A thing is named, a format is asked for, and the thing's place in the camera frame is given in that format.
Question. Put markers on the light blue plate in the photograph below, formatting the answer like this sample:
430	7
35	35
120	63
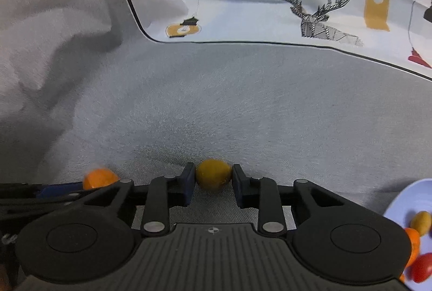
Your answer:
411	199

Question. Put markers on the red apple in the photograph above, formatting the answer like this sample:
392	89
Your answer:
423	267

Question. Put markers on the small orange mandarin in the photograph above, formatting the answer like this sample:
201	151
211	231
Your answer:
413	243
99	179

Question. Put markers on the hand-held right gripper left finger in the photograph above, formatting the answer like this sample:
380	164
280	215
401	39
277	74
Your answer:
189	184

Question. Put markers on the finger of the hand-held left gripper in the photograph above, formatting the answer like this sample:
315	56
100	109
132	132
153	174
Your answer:
40	205
57	191

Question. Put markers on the yellow lemon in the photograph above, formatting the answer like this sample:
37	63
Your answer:
212	174
422	222

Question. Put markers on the white printed cloth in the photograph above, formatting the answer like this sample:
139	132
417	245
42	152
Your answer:
236	0

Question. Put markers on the grey cloth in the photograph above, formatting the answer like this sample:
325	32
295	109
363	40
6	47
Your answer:
236	108

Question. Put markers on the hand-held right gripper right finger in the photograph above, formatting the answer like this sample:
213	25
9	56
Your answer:
238	188

